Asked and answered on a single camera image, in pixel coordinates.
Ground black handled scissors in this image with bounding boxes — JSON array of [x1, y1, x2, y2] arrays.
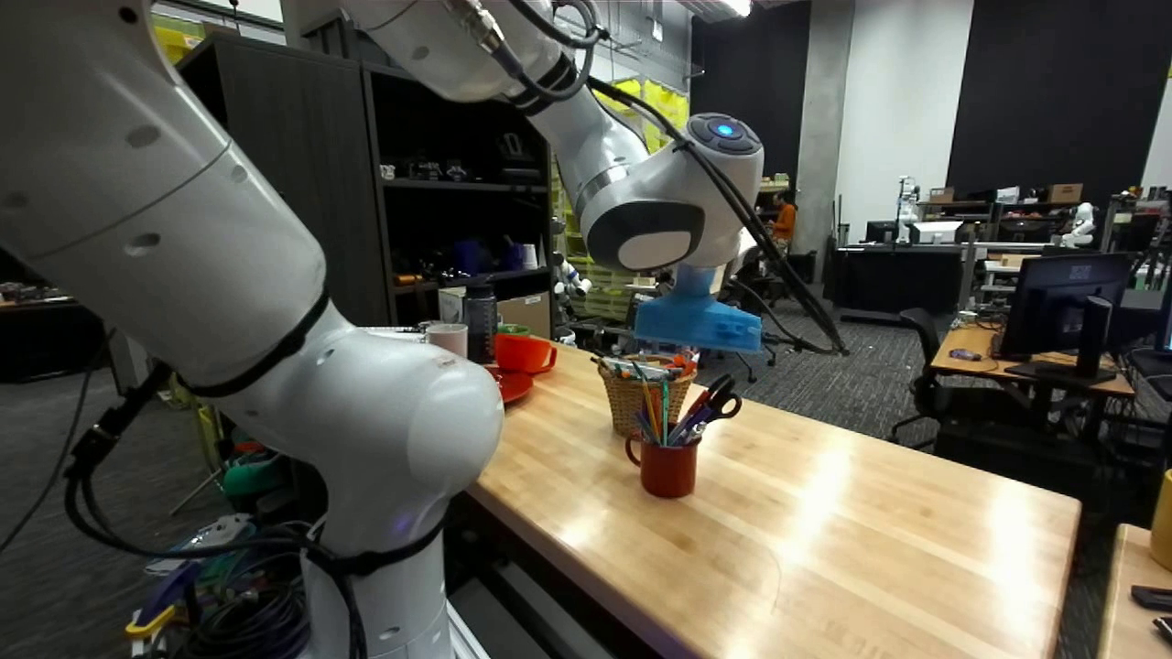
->
[[679, 374, 747, 445]]

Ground orange red pen mug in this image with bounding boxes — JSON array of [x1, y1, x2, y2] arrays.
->
[[624, 435, 704, 501]]

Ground orange cup with handle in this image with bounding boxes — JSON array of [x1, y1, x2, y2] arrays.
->
[[491, 333, 566, 380]]

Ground white paper cup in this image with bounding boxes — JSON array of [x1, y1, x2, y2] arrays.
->
[[419, 318, 473, 361]]

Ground wooden office desk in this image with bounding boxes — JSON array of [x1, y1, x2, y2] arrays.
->
[[926, 318, 1142, 403]]

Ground tangled floor cable bundle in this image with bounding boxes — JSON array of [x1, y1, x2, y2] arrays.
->
[[123, 507, 323, 659]]

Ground black storage cabinet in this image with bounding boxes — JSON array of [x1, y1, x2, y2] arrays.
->
[[176, 30, 560, 338]]

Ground dark drink bottle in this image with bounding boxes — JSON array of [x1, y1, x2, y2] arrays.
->
[[457, 273, 501, 366]]

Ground dark computer monitor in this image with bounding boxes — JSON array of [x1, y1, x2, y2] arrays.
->
[[1007, 253, 1137, 385]]

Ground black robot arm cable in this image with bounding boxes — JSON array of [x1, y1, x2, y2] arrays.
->
[[582, 74, 853, 361]]

